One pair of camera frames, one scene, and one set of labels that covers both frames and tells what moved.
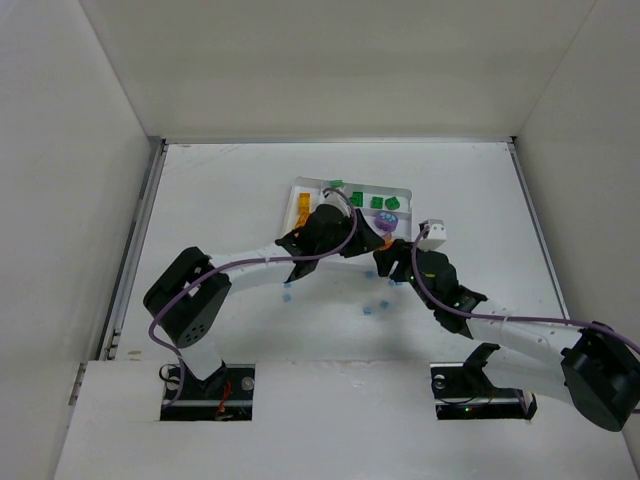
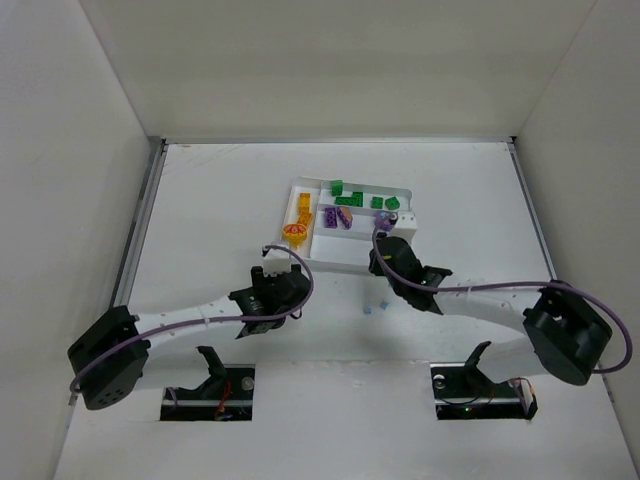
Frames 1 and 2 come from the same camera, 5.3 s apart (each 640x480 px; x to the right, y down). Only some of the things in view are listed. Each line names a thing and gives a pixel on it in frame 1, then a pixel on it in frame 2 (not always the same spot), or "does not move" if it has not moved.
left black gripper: (361, 240) → (293, 282)
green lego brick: (357, 198) does not move
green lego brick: (376, 202) does not move
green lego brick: (392, 203) does not move
